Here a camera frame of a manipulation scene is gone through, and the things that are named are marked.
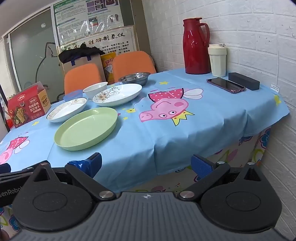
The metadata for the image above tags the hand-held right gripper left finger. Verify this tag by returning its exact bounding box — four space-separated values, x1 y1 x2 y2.
28 152 117 202

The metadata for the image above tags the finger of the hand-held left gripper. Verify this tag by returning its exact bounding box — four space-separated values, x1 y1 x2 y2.
0 163 35 183

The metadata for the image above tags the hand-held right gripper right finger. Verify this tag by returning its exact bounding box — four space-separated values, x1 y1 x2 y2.
178 154 266 202

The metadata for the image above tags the green plastic plate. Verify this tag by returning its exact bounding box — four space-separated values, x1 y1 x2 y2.
54 107 118 151

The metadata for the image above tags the small white floral plate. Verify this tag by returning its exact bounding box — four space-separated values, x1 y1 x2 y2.
46 97 88 123

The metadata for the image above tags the blue plastic bowl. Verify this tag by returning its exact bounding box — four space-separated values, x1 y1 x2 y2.
63 91 84 102

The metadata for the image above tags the white ceramic bowl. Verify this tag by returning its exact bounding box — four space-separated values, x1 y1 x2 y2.
83 82 109 100

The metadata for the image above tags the large white floral plate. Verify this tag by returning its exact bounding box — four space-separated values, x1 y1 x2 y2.
92 83 142 107

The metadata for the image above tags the stainless steel bowl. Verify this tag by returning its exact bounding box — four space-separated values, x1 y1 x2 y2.
118 72 151 87

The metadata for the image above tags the blue cartoon pig tablecloth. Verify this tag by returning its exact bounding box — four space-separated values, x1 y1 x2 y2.
0 68 290 176

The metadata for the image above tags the white floral tablecloth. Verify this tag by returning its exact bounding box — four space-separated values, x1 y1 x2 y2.
0 126 271 235

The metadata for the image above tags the brown cardboard box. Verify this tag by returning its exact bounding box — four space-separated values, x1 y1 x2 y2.
7 81 52 129

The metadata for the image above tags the smartphone in purple case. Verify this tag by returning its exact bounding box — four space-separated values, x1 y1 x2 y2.
206 77 246 94

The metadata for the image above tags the orange chair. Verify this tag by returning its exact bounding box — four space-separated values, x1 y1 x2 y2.
112 51 157 80
64 63 104 95

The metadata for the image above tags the black rectangular box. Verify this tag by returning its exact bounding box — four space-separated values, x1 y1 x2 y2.
228 72 260 91

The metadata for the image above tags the yellow bag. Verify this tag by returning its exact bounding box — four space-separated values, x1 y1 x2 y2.
100 52 117 84

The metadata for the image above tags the cream cup with lid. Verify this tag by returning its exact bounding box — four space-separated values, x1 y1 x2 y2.
207 44 227 77

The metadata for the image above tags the black cloth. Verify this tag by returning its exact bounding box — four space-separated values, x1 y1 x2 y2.
58 46 106 63

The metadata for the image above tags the glass door with cartoon sticker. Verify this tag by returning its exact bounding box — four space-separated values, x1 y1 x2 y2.
0 6 65 105

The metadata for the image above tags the red thermos jug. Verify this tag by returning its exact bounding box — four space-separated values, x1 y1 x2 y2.
182 17 210 75

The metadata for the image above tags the framed poster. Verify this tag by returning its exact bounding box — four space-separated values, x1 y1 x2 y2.
57 25 137 70

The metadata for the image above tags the green wall poster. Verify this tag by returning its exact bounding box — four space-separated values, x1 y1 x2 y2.
53 0 126 45

